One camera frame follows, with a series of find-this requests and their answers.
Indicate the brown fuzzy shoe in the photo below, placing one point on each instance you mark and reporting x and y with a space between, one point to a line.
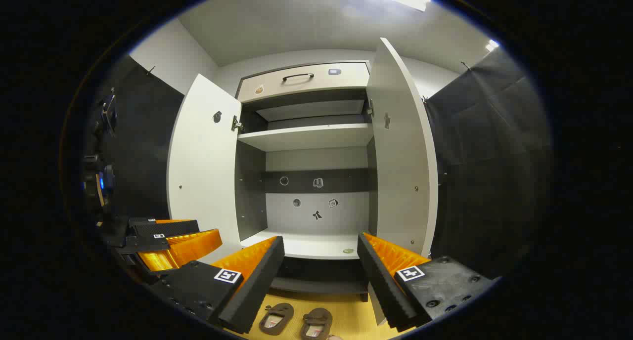
321 315
285 310

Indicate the black cloth clip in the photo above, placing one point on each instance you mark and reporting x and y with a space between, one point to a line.
150 70
465 66

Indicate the black backdrop cloth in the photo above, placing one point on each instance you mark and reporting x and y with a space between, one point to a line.
489 172
143 147

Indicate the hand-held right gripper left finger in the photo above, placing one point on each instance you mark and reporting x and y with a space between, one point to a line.
257 280

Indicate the small ceiling light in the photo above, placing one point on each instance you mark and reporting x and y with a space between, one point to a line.
492 45

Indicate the beige cabinet drawer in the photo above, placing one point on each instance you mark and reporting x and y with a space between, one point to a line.
306 85

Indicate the metal door hinge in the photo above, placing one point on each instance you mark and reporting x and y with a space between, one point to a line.
370 107
237 125

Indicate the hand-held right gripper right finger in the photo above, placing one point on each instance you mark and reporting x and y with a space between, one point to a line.
381 280

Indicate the white cabinet door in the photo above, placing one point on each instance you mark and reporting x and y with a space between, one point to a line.
203 172
400 157

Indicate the white and grey shoe cabinet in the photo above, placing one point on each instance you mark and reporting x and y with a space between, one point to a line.
306 137

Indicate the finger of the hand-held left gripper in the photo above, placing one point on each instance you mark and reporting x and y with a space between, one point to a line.
163 228
188 248

